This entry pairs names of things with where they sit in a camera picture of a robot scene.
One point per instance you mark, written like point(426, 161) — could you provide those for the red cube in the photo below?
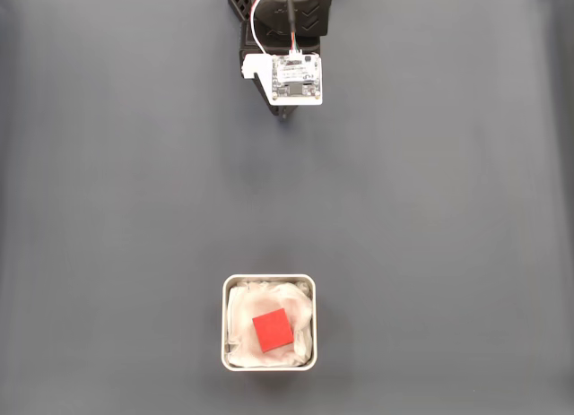
point(272, 330)

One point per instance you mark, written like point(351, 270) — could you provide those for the white square box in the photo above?
point(224, 321)

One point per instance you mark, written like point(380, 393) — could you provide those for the dark blue-grey table mat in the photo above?
point(134, 209)

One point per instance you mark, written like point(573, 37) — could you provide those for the white crumpled tissue paper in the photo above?
point(242, 343)

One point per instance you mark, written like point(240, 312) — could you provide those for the white mounted camera board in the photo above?
point(296, 76)

